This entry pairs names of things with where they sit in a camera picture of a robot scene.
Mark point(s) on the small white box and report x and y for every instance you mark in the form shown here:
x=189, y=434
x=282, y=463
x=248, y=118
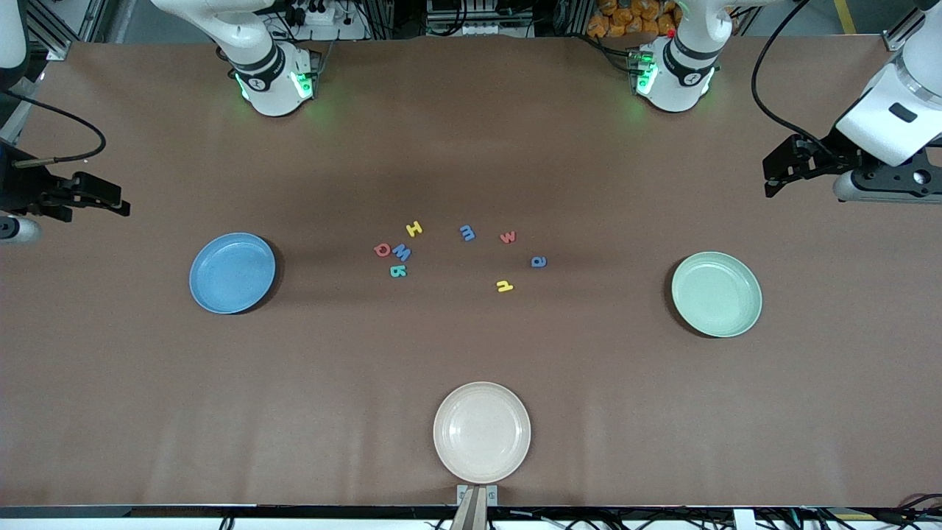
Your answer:
x=744, y=520

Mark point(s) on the red letter Q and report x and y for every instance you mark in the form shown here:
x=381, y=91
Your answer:
x=376, y=249

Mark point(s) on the blue plate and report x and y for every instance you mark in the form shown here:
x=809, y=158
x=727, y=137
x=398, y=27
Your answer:
x=232, y=274

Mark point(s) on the beige plate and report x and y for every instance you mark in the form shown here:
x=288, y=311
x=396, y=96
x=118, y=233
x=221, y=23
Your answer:
x=482, y=433

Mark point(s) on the blue uppercase letter W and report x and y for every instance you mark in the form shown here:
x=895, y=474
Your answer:
x=402, y=254

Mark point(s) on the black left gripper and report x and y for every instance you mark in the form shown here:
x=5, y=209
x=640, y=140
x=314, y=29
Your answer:
x=830, y=156

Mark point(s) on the white power strip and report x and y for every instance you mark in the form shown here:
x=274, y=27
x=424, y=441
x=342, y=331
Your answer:
x=324, y=16

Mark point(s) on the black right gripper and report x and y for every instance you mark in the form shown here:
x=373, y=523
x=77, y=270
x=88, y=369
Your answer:
x=16, y=188

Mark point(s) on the white electronics box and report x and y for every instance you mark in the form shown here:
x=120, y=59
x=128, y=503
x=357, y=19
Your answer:
x=478, y=15

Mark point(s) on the teal letter R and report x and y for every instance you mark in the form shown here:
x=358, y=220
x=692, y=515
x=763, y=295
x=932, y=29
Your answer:
x=394, y=271

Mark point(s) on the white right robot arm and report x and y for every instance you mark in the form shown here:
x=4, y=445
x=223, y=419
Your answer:
x=268, y=81

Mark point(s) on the bag of orange items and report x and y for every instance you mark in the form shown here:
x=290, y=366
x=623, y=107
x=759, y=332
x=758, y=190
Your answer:
x=625, y=18

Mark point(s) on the green plate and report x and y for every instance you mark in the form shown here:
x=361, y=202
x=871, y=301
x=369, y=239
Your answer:
x=717, y=294

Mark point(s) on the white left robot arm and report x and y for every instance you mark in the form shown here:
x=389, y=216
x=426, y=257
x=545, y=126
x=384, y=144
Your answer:
x=673, y=81

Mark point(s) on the yellow letter H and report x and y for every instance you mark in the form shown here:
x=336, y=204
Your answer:
x=414, y=229

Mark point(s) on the aluminium frame profile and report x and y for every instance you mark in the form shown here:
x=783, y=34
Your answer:
x=901, y=33
x=66, y=29

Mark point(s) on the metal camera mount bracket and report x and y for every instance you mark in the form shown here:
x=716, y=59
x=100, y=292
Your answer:
x=477, y=495

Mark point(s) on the blue lowercase letter m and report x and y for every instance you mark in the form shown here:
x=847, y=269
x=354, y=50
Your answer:
x=467, y=233

